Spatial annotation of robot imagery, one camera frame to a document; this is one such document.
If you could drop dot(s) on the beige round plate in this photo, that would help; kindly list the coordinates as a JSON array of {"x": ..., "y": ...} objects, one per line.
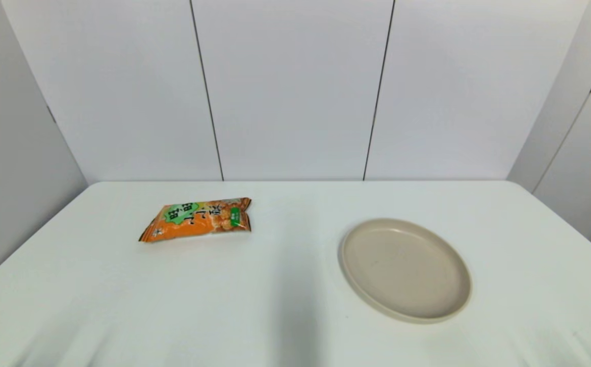
[{"x": 405, "y": 270}]

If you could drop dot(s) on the orange cookie snack bag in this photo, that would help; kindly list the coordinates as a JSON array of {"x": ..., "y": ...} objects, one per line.
[{"x": 198, "y": 221}]

